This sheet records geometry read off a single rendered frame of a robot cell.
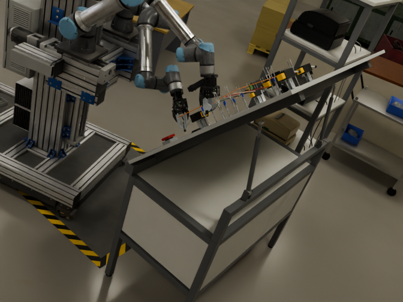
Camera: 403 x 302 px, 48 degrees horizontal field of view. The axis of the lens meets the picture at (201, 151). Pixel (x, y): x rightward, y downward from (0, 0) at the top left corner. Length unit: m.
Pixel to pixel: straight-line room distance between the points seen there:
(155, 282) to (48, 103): 1.38
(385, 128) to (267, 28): 2.36
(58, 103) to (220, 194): 1.31
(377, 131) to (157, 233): 3.69
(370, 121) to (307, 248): 2.28
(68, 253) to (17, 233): 0.35
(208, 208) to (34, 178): 1.31
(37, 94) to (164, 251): 1.43
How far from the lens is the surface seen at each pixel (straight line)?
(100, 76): 2.68
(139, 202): 2.44
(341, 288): 3.60
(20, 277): 2.92
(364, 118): 5.55
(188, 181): 2.48
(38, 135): 3.42
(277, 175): 2.45
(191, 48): 2.32
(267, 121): 3.35
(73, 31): 2.51
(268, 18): 6.86
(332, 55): 3.04
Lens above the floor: 2.28
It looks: 32 degrees down
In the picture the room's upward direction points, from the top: 19 degrees clockwise
